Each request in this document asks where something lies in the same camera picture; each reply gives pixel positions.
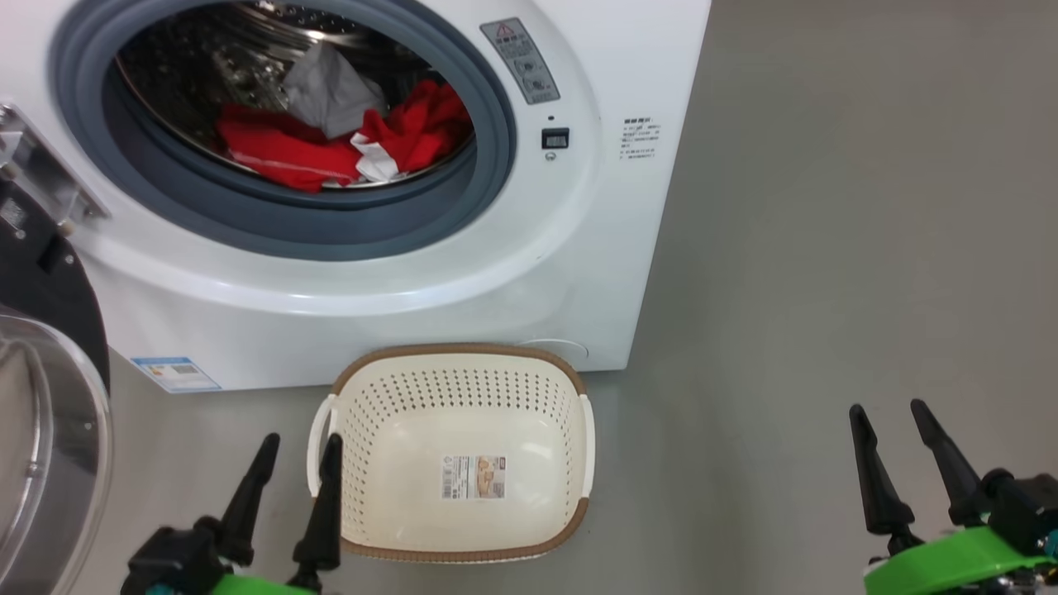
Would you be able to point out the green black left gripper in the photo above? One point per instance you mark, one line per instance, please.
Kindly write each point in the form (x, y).
(173, 562)

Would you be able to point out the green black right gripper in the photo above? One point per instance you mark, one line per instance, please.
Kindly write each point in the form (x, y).
(950, 566)

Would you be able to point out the black round washer door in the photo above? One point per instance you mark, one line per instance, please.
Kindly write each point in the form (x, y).
(50, 289)

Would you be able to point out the red and white garment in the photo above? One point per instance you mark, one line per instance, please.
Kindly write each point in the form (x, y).
(273, 153)

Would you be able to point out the cream perforated laundry basket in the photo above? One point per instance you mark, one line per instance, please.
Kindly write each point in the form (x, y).
(397, 496)

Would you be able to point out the white front-load washing machine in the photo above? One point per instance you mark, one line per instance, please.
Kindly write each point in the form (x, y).
(620, 248)

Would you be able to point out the black door latch socket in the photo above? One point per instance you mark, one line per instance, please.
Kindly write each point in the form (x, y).
(555, 138)

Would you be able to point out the blue energy label sticker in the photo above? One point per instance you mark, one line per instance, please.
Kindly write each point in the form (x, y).
(176, 374)

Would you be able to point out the round white filter cover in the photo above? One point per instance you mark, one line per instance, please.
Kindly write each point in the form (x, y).
(562, 347)

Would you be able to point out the grey warning sticker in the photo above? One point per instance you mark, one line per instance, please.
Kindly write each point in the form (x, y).
(521, 62)

